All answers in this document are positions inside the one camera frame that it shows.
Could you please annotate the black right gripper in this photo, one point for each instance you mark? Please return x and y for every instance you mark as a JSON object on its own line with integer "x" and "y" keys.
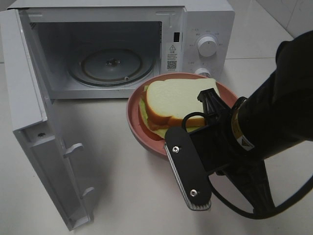
{"x": 213, "y": 148}

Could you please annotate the white bread sandwich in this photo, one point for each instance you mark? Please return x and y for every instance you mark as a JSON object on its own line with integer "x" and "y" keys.
{"x": 164, "y": 104}

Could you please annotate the pink round plate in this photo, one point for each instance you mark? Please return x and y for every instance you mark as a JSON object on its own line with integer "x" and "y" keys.
{"x": 135, "y": 123}

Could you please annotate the white microwave door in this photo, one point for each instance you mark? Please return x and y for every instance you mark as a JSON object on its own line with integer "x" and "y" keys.
{"x": 34, "y": 121}

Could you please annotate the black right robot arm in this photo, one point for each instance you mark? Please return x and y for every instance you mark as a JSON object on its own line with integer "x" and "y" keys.
{"x": 279, "y": 114}

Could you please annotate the lower white timer knob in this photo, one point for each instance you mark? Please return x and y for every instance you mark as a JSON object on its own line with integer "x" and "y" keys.
{"x": 203, "y": 71}

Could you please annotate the upper white power knob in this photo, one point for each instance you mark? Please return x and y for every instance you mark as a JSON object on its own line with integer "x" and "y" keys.
{"x": 207, "y": 46}

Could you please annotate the glass microwave turntable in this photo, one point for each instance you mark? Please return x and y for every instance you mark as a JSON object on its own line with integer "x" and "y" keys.
{"x": 109, "y": 67}

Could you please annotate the white microwave oven body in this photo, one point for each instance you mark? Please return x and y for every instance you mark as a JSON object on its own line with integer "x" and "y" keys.
{"x": 170, "y": 28}

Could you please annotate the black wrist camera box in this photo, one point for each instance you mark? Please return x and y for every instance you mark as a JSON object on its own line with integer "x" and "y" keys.
{"x": 190, "y": 175}

